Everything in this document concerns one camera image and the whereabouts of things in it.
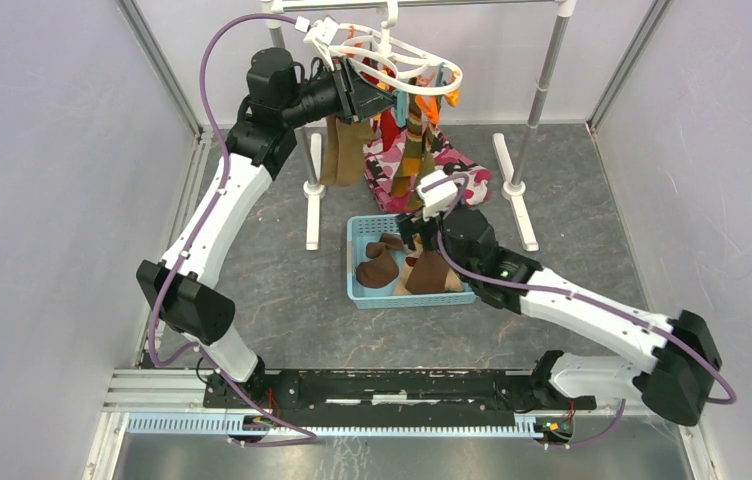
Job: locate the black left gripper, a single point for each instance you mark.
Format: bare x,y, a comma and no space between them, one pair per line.
357,97

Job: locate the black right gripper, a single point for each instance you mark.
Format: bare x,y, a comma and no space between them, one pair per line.
415,223

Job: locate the white round clip hanger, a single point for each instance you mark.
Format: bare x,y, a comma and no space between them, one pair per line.
424,79

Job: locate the red sock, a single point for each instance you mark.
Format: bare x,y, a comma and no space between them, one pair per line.
385,123

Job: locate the striped olive cream sock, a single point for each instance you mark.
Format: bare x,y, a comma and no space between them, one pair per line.
405,269

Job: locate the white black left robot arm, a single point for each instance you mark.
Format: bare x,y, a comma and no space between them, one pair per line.
180,287

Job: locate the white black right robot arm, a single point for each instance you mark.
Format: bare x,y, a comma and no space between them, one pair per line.
669,364

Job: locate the light blue plastic basket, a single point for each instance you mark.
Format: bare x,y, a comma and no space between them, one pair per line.
364,229

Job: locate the pink camouflage cloth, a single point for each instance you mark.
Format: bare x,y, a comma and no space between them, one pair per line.
392,175

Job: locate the white drying rack stand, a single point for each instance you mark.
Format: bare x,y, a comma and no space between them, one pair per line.
513,188

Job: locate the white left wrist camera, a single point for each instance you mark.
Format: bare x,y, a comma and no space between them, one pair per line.
320,35

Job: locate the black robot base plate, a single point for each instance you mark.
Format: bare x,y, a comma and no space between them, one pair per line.
407,398

